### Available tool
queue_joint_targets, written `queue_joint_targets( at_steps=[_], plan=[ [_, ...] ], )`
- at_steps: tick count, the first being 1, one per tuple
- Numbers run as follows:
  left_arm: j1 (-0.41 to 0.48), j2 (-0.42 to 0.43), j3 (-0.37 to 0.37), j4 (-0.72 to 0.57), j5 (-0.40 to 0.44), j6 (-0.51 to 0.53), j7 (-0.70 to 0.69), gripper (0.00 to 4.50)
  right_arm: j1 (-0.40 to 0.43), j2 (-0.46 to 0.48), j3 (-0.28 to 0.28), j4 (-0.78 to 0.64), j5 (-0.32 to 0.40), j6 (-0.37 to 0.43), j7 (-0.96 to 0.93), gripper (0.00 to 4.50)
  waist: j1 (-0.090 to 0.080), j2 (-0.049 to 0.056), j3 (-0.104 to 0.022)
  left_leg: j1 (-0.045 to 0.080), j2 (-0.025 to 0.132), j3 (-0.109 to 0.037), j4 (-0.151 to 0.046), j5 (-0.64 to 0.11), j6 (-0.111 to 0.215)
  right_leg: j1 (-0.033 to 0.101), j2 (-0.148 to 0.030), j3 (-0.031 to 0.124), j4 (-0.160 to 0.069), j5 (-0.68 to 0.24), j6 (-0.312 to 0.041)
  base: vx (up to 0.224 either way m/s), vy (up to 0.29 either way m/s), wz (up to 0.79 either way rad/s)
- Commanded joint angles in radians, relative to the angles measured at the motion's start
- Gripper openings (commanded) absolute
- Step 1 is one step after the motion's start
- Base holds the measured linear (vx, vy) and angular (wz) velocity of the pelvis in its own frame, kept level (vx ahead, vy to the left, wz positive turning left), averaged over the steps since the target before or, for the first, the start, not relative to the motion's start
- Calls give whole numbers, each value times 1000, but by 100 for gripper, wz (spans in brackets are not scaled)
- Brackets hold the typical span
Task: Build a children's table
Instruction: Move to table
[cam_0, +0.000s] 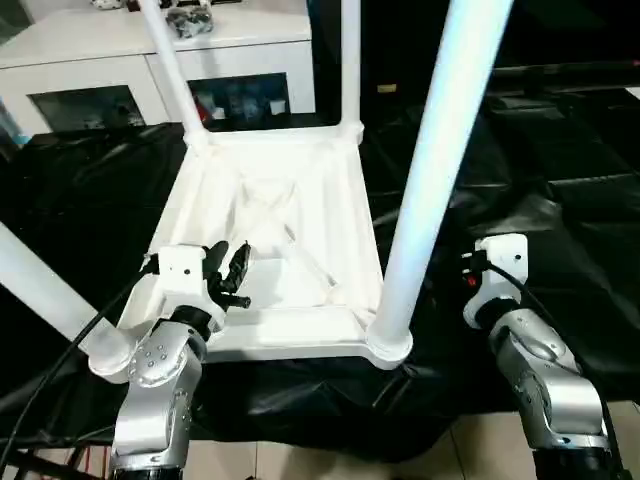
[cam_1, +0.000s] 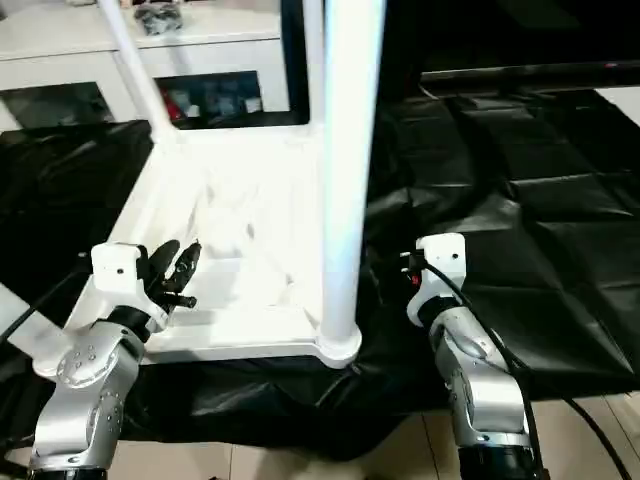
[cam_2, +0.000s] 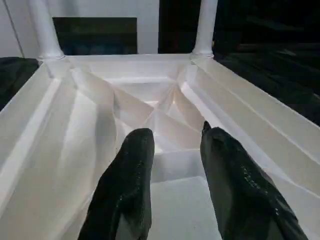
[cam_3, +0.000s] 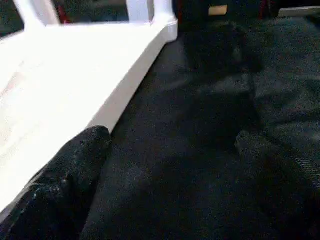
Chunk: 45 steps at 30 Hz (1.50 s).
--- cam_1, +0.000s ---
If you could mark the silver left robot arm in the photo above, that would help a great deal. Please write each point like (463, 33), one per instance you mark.
(90, 370)

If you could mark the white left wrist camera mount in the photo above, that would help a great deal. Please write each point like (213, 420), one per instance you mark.
(117, 265)

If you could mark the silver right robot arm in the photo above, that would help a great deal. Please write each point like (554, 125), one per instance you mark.
(475, 380)

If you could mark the black work mat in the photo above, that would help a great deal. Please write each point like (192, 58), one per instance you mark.
(500, 225)

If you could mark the grey metal rail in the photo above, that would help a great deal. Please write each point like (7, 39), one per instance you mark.
(525, 72)

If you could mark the white plastic table top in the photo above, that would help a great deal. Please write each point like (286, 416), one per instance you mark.
(225, 320)

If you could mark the clear bag of black parts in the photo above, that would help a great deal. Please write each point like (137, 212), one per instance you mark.
(157, 20)

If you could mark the white flat board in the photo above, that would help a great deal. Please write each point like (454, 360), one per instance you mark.
(620, 102)

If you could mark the white glass-door cabinet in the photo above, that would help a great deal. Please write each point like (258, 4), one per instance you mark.
(50, 45)

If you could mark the red white figure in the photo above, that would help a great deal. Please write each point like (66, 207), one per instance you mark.
(171, 102)

